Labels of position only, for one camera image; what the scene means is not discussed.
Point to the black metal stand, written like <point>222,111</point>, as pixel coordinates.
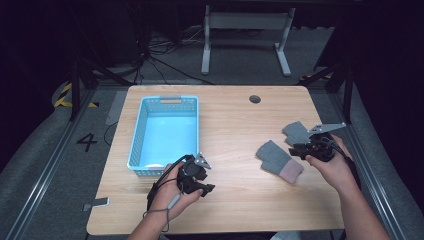
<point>76,86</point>
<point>346,90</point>

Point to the blue perforated plastic basket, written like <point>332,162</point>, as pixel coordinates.
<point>166,133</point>

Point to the person's right hand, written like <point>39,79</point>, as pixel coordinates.
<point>338,173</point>

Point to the small grey floor tape piece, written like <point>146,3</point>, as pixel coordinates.
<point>98,202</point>

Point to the grey knit glove pink cuff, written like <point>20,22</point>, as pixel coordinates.
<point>296,132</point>
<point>275,158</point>

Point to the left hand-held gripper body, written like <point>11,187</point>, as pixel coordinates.
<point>191,170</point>

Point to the person's left hand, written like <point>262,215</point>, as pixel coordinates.
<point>166,196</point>

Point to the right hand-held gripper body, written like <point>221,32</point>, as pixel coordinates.
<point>321,148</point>

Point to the yellow black hazard tape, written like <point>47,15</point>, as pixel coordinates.
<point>63,96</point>

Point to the white metal desk frame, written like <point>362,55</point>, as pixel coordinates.
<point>246,20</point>

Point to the aluminium floor rail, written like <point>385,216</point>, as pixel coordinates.
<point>366,166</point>
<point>50,166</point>

